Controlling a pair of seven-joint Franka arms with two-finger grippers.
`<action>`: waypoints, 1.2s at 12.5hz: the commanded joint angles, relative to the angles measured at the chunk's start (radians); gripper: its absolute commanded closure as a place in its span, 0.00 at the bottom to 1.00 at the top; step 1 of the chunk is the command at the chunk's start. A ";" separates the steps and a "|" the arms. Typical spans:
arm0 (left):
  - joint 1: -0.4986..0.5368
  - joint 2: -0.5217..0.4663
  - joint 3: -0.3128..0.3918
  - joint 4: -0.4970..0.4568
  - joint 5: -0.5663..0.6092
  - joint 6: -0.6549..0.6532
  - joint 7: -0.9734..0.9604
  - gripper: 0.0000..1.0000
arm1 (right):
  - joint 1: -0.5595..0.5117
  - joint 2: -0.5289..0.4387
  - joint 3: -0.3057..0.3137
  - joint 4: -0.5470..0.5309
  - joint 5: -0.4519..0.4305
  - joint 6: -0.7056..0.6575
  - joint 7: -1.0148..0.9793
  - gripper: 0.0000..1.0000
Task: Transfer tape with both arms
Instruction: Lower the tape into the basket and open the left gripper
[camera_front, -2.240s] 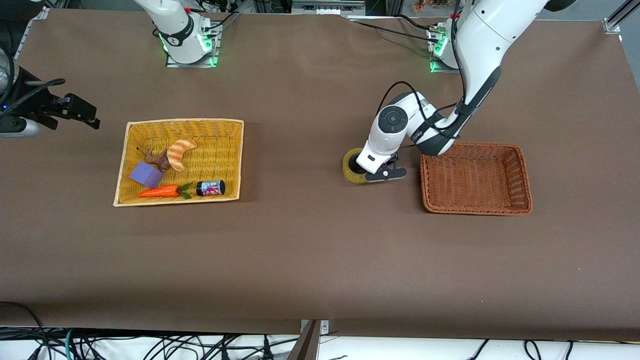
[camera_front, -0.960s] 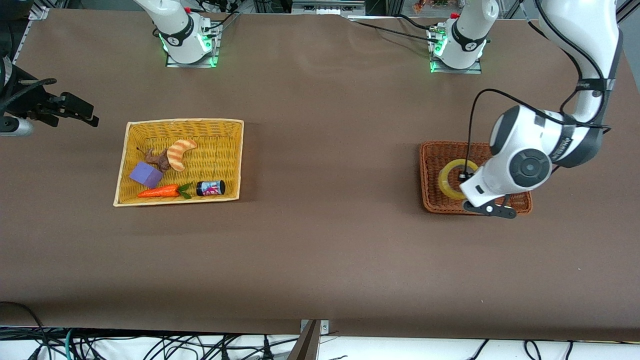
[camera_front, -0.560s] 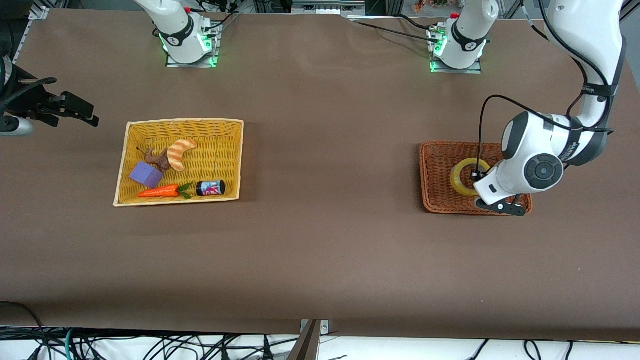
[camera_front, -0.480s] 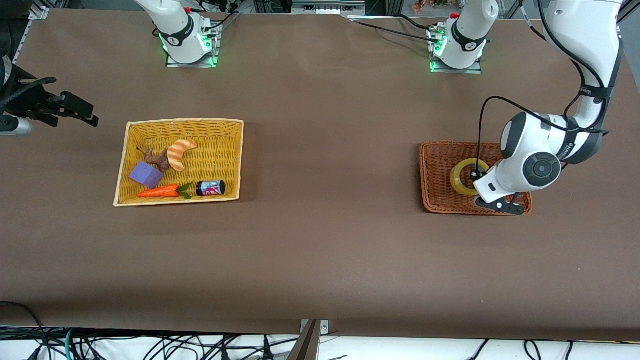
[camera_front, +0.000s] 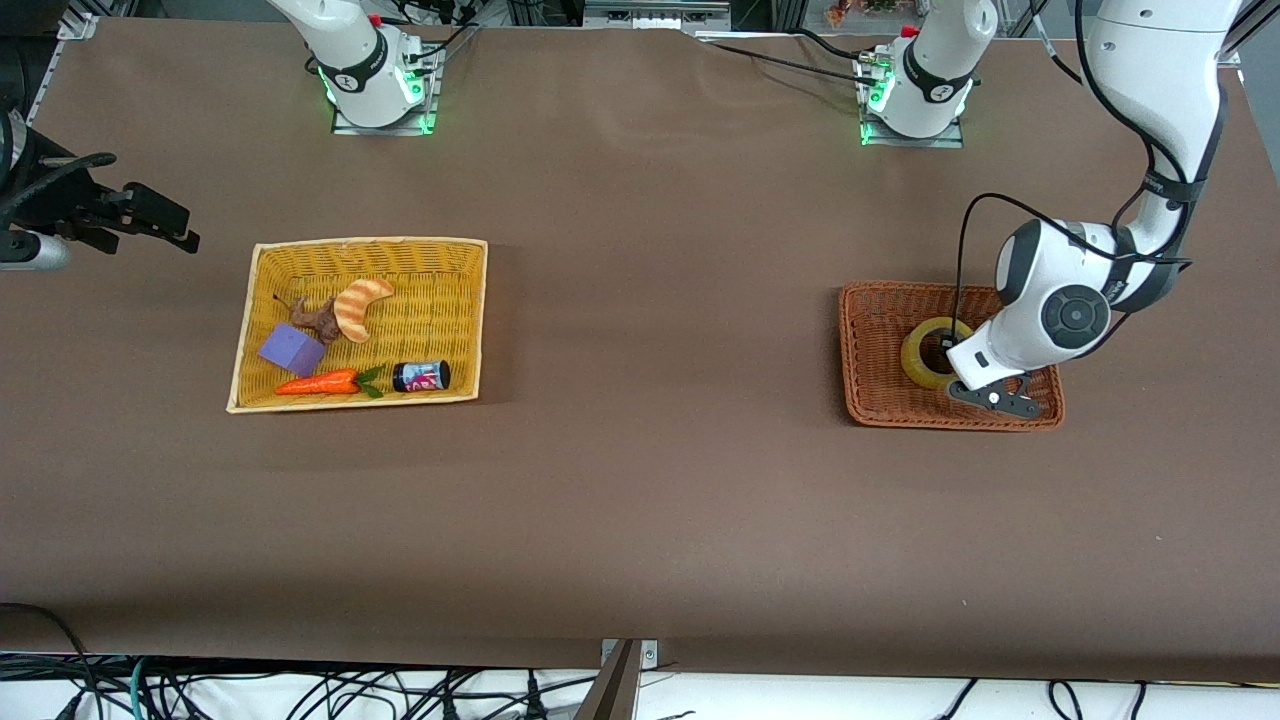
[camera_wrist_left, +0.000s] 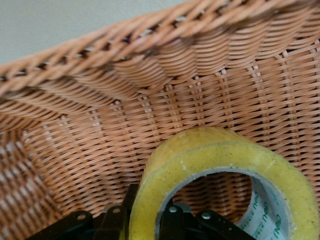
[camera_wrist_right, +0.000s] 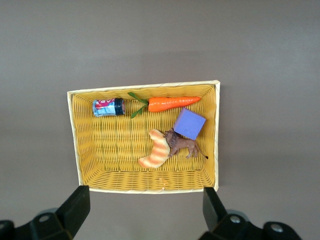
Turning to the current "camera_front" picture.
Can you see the orange toy carrot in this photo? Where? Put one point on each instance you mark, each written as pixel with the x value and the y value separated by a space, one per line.
pixel 320 383

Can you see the clear yellowish tape roll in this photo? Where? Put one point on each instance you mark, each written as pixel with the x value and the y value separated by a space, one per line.
pixel 915 360

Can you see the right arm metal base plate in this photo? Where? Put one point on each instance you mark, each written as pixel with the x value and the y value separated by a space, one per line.
pixel 428 110

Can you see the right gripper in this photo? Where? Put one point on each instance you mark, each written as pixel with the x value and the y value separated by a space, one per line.
pixel 62 200

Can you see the brown toy root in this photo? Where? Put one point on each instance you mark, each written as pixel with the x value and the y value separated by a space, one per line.
pixel 322 320

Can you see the grey metal frame rail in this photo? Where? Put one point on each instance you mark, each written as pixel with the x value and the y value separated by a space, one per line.
pixel 655 12

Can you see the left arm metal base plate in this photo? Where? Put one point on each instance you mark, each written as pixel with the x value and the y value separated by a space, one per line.
pixel 950 138

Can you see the brown wicker basket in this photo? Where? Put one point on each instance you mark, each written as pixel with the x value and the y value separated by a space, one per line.
pixel 880 390

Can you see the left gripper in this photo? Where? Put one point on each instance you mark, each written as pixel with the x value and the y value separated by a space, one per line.
pixel 942 350

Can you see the toy croissant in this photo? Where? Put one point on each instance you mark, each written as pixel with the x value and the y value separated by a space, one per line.
pixel 352 310

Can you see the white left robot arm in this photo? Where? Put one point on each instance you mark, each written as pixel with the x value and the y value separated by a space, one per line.
pixel 1150 60

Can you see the purple cube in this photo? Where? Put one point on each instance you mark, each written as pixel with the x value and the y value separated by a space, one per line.
pixel 292 350

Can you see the grey metal bar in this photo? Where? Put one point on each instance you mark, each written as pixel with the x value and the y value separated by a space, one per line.
pixel 612 690

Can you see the brown paper table cover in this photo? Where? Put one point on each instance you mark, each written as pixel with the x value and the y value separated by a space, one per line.
pixel 640 300

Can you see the yellow wicker basket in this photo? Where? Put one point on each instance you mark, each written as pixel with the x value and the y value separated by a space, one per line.
pixel 440 330

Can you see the metal corner bracket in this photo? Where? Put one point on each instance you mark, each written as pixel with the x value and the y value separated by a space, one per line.
pixel 1228 55
pixel 85 25

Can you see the small metal table bracket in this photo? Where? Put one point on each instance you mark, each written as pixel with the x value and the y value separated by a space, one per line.
pixel 648 652

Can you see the small black can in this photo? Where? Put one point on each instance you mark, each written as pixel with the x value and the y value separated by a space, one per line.
pixel 420 376

